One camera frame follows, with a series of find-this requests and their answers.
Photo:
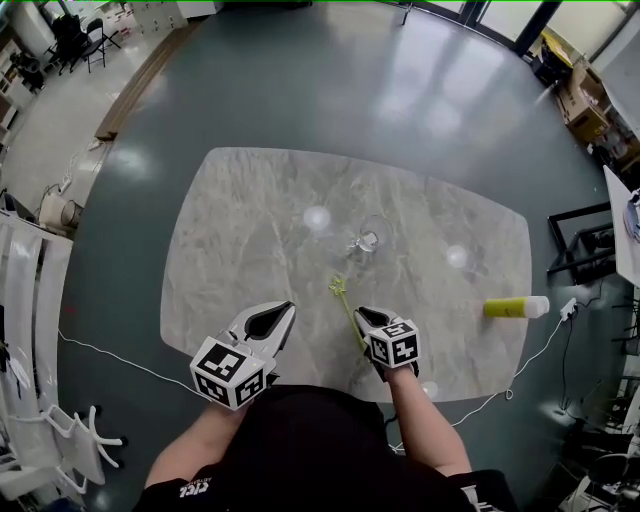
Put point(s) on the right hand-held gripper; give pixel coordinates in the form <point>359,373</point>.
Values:
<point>395,347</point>

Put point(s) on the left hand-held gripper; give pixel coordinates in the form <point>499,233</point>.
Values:
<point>227,372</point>

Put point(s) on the yellow-green star stick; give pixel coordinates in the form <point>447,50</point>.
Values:
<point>345,306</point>

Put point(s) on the clear glass cup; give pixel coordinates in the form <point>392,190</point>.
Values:
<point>371,235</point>

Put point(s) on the person's left forearm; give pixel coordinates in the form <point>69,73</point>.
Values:
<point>195,445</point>

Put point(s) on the person's right forearm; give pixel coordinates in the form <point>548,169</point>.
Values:
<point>425,420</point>

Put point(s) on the yellow-green bottle white cap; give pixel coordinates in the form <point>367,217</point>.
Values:
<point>507,307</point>

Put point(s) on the person's black shirt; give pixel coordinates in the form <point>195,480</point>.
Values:
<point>310,450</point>

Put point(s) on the white swivel chair base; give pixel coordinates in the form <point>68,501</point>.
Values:
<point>82,440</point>

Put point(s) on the white floor power strip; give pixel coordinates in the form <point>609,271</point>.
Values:
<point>65,186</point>

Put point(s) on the white side table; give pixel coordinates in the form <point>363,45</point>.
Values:
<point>622,230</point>

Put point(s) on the brown cardboard box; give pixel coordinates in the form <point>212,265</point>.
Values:
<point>582,107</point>

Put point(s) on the black folding chair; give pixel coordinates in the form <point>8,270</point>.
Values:
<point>95,42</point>

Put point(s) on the yellow bag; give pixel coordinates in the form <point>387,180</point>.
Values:
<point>557,47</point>

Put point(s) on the black metal frame rack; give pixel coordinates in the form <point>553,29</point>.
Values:
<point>582,245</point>

